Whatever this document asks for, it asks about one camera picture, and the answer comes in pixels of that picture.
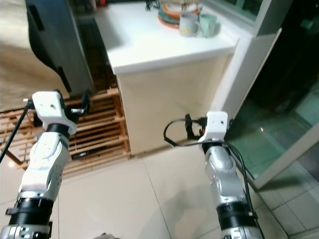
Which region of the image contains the grey ceramic mug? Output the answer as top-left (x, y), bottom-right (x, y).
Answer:
top-left (178, 12), bottom-right (200, 37)

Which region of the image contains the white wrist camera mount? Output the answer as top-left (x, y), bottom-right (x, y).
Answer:
top-left (31, 91), bottom-right (73, 135)
top-left (198, 111), bottom-right (229, 143)

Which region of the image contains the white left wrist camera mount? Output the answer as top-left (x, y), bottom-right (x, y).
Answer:
top-left (31, 91), bottom-right (73, 135)

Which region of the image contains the glass sliding door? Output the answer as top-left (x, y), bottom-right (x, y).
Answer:
top-left (227, 0), bottom-right (319, 191)

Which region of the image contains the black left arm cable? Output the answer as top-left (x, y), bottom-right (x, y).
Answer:
top-left (0, 100), bottom-right (33, 161)

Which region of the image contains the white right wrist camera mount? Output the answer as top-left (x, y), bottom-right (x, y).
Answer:
top-left (198, 111), bottom-right (229, 143)

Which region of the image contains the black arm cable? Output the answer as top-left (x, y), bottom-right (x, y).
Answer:
top-left (162, 119), bottom-right (260, 220)
top-left (0, 100), bottom-right (33, 161)

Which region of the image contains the white door frame post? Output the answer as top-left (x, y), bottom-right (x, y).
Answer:
top-left (221, 0), bottom-right (296, 121)

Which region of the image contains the cream bowl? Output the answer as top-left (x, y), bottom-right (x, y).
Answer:
top-left (161, 0), bottom-right (203, 15)

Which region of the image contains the orange plate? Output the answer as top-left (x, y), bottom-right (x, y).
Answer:
top-left (157, 13), bottom-right (181, 28)

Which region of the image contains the beige rug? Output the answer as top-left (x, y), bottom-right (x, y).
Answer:
top-left (0, 0), bottom-right (66, 113)

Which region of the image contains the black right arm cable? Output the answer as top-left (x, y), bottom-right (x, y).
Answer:
top-left (162, 119), bottom-right (260, 220)

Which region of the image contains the white counter cabinet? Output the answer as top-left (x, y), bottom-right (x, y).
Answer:
top-left (94, 0), bottom-right (283, 161)

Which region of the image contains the green ceramic mug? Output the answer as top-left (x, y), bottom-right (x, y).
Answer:
top-left (199, 13), bottom-right (219, 37)

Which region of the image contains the wooden lattice rack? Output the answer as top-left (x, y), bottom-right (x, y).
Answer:
top-left (0, 87), bottom-right (131, 179)

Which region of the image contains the teal plate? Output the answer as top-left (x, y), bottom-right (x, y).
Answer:
top-left (158, 4), bottom-right (182, 23)

